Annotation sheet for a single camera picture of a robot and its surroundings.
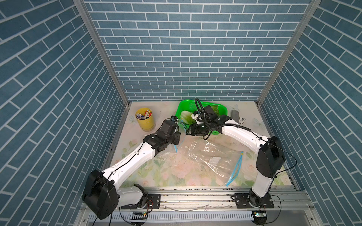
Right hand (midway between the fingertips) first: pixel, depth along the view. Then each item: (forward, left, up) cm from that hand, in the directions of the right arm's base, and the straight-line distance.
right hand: (189, 133), depth 83 cm
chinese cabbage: (+19, +4, -8) cm, 21 cm away
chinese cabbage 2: (+28, -17, -6) cm, 33 cm away
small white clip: (+25, -39, -15) cm, 48 cm away
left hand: (-2, +5, +1) cm, 6 cm away
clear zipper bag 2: (-10, -21, -16) cm, 28 cm away
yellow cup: (+14, +33, -4) cm, 36 cm away
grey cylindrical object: (+28, -33, -13) cm, 45 cm away
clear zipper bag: (-13, +11, -16) cm, 24 cm away
